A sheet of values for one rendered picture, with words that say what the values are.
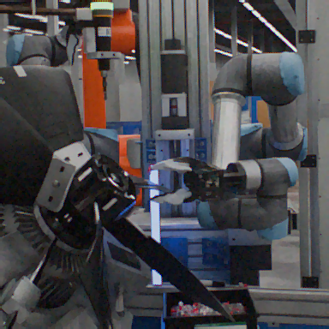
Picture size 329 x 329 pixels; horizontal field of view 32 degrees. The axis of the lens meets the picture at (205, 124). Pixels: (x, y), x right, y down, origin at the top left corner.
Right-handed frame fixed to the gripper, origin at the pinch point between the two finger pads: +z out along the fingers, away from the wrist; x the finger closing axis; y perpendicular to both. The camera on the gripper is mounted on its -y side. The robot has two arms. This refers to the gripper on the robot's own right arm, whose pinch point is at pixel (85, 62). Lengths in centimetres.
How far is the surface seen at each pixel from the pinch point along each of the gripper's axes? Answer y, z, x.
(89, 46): -54, 1, -23
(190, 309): -29, 63, -37
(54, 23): 76, -22, 45
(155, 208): -16, 41, -25
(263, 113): 875, 48, 18
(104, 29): -52, -3, -26
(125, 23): 337, -56, 98
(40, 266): -77, 38, -23
